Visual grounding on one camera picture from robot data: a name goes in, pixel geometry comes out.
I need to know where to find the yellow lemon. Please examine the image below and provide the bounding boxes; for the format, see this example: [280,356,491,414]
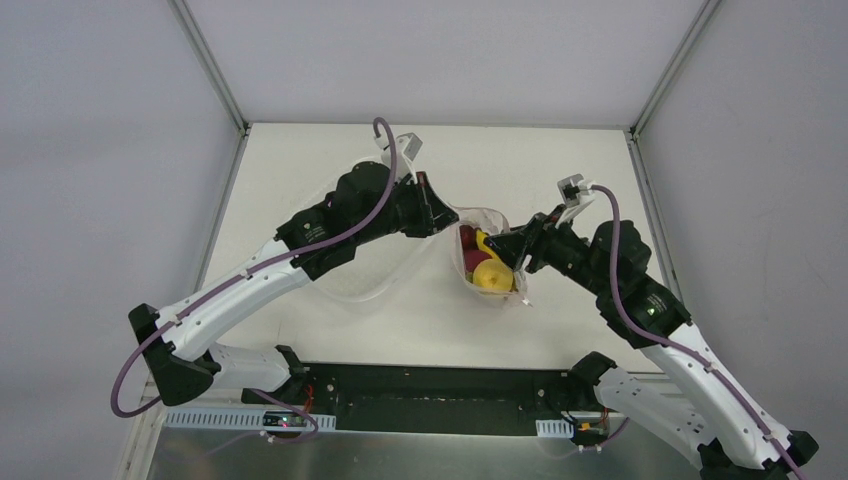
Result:
[472,259,514,292]

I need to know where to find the yellow banana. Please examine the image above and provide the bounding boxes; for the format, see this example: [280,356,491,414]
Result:
[475,229,502,262]

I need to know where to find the clear pink zip bag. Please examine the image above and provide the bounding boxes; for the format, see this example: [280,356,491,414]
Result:
[449,207,530,308]

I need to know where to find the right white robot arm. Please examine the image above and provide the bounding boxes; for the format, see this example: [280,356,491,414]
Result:
[483,208,818,479]

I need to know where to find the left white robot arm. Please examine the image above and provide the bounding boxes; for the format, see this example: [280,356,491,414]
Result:
[129,161,459,406]

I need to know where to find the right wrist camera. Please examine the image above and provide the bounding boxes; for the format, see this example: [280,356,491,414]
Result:
[556,174,595,226]

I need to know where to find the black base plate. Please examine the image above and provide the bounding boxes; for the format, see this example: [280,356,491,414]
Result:
[241,363,608,436]

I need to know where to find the right aluminium frame post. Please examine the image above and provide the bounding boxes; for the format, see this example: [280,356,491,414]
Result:
[629,0,724,140]

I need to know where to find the aluminium frame post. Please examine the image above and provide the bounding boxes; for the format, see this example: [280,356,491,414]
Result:
[167,0,250,136]
[629,0,724,140]

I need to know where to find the left aluminium frame post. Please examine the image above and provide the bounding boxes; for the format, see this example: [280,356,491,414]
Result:
[167,0,250,136]

